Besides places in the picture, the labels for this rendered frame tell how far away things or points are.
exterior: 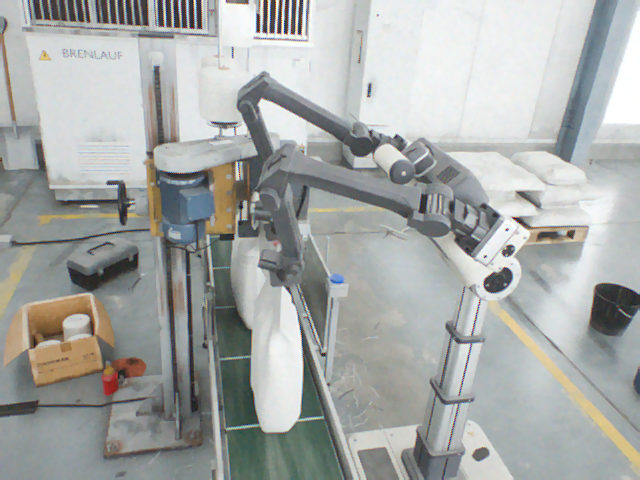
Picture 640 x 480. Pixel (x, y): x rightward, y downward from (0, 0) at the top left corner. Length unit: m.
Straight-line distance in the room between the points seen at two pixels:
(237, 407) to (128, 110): 3.11
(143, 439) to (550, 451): 1.93
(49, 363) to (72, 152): 2.35
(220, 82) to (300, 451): 1.35
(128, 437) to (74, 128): 2.89
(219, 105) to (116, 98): 3.06
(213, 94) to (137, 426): 1.66
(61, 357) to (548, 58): 6.22
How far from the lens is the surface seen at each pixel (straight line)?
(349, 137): 1.72
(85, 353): 3.09
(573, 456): 3.04
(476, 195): 1.42
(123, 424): 2.84
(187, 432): 2.75
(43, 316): 3.43
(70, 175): 5.07
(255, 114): 1.67
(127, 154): 4.94
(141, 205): 2.17
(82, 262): 3.82
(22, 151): 6.18
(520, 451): 2.94
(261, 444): 2.18
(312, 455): 2.16
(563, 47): 7.49
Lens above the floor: 1.99
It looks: 26 degrees down
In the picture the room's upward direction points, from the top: 5 degrees clockwise
